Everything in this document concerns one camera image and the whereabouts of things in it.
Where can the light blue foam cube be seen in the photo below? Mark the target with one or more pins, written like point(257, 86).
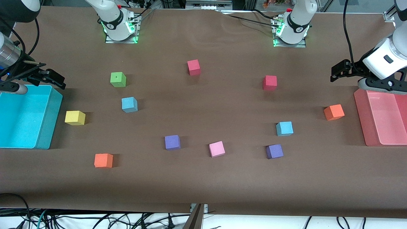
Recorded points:
point(285, 128)
point(129, 105)

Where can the orange foam cube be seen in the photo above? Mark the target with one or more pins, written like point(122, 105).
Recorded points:
point(103, 160)
point(334, 112)

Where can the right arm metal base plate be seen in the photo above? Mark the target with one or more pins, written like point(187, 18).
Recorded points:
point(122, 41)

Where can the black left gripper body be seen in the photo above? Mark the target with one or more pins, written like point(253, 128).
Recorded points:
point(355, 68)

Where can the metal table clamp bracket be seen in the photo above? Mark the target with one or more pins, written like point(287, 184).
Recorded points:
point(206, 208)

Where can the purple foam cube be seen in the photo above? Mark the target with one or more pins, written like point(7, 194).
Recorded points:
point(172, 142)
point(274, 151)

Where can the green foam cube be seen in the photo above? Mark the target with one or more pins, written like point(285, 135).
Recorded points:
point(118, 80)

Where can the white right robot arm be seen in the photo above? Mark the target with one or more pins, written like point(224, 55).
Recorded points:
point(108, 12)

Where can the grey metal frame part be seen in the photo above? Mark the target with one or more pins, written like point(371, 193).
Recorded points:
point(208, 4)

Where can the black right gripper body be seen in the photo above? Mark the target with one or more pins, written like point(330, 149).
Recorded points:
point(26, 71)

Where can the red foam cube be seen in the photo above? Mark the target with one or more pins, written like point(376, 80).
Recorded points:
point(194, 67)
point(269, 82)

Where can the aluminium corner bracket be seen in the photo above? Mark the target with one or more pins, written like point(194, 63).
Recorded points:
point(389, 16)

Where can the pink plastic bin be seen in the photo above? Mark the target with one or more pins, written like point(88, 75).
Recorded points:
point(381, 121)

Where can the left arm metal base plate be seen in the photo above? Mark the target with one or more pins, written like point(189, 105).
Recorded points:
point(291, 45)

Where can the yellow foam cube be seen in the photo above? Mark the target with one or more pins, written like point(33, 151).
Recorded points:
point(75, 117)

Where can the pink foam cube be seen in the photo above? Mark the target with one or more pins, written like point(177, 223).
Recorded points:
point(217, 149)

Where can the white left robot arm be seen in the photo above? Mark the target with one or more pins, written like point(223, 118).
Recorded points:
point(300, 19)

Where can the cyan plastic bin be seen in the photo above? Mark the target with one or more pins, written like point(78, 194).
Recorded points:
point(22, 117)

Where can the dark metal bar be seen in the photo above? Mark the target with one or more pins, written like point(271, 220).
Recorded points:
point(194, 221)

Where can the table cover sheet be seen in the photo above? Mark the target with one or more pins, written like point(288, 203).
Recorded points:
point(203, 181)

